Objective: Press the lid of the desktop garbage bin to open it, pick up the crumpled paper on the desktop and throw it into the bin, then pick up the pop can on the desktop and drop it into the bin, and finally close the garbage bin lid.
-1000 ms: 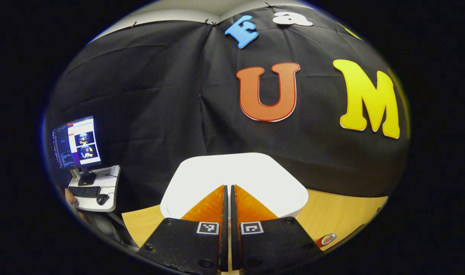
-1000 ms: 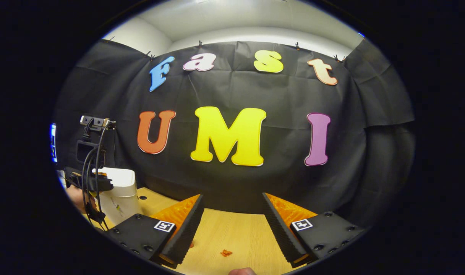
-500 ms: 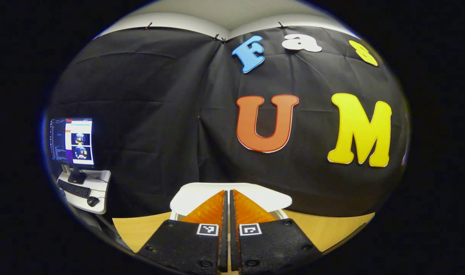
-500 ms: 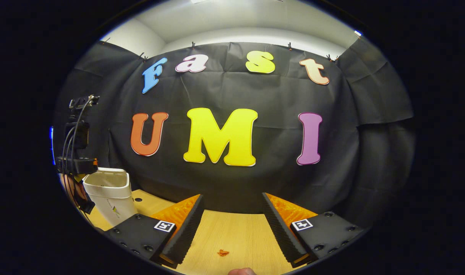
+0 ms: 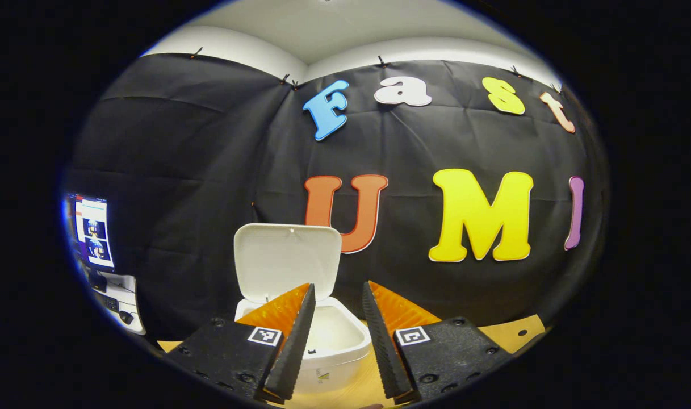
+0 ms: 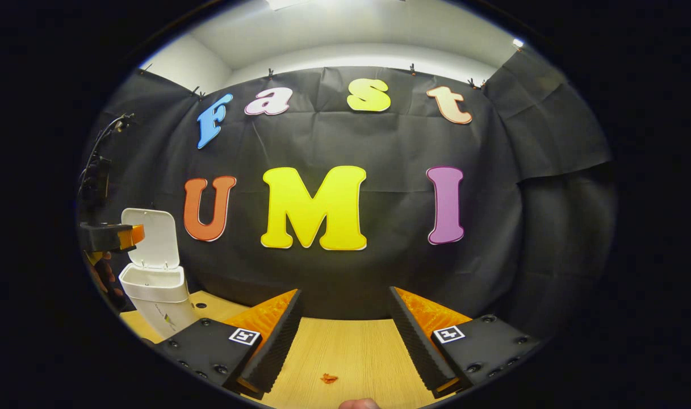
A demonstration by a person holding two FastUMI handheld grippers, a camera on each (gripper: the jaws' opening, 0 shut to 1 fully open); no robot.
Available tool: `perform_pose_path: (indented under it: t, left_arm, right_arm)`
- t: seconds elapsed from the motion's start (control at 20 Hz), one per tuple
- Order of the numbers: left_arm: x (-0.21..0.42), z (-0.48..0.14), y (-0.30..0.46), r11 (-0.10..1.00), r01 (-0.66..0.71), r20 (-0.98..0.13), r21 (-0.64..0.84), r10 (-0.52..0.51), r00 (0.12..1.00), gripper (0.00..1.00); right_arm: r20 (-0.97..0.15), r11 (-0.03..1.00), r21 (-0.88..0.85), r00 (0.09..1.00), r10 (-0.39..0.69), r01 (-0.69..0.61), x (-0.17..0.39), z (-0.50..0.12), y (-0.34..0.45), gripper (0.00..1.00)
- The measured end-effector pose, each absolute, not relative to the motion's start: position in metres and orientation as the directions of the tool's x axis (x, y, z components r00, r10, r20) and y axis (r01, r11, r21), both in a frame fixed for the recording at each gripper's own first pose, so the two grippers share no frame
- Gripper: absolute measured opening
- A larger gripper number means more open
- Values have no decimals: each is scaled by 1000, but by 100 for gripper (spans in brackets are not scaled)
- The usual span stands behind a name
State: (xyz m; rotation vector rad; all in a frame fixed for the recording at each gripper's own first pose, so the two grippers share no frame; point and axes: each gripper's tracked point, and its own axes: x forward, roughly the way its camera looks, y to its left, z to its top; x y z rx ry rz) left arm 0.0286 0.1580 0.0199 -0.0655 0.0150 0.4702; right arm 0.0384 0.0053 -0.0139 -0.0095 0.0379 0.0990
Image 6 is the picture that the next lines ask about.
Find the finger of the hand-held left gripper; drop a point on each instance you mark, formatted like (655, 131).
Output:
(104, 237)

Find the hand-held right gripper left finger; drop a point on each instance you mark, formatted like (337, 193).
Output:
(274, 352)

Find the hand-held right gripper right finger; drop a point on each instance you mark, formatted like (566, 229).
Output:
(422, 352)

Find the orange paper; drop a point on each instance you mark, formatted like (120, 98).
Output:
(329, 378)

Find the white desktop garbage bin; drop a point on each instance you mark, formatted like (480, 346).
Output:
(152, 284)

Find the wooden desktop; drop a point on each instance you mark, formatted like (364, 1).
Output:
(351, 352)

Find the black backdrop cloth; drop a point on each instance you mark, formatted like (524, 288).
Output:
(379, 142)

